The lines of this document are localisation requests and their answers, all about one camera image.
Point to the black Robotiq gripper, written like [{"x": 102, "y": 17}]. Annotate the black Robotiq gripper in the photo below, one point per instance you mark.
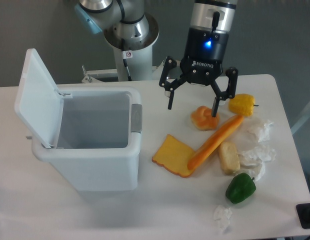
[{"x": 205, "y": 57}]

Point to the grey trash can push button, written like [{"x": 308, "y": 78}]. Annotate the grey trash can push button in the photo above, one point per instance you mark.
[{"x": 136, "y": 120}]

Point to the white plastic trash can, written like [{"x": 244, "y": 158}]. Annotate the white plastic trash can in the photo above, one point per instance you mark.
[{"x": 96, "y": 150}]

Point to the white trash can lid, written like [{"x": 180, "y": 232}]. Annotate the white trash can lid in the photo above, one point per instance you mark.
[{"x": 39, "y": 102}]

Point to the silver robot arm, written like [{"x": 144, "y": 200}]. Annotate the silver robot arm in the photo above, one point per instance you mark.
[{"x": 131, "y": 32}]

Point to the round bread roll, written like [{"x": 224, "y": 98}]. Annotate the round bread roll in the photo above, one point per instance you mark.
[{"x": 203, "y": 120}]

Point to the yellow corn cob piece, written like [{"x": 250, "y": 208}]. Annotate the yellow corn cob piece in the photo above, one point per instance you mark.
[{"x": 242, "y": 104}]

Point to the long orange baguette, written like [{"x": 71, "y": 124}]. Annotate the long orange baguette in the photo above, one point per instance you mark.
[{"x": 207, "y": 148}]

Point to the beige bread block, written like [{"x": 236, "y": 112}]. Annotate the beige bread block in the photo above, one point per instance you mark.
[{"x": 228, "y": 157}]

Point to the crumpled white tissue upper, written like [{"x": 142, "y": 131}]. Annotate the crumpled white tissue upper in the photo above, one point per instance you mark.
[{"x": 260, "y": 129}]

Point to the yellow toast slice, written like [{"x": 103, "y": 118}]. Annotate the yellow toast slice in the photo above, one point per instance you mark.
[{"x": 173, "y": 155}]

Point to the crumpled white tissue middle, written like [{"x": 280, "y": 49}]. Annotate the crumpled white tissue middle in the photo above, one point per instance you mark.
[{"x": 253, "y": 161}]

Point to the green bell pepper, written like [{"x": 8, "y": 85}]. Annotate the green bell pepper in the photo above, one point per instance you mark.
[{"x": 240, "y": 188}]

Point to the small crumpled white tissue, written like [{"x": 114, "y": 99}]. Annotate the small crumpled white tissue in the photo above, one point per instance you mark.
[{"x": 222, "y": 217}]

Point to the black device at edge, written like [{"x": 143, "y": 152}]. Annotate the black device at edge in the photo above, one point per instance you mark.
[{"x": 303, "y": 212}]

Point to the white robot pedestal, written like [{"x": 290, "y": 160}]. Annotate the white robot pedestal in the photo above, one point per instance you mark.
[{"x": 134, "y": 65}]

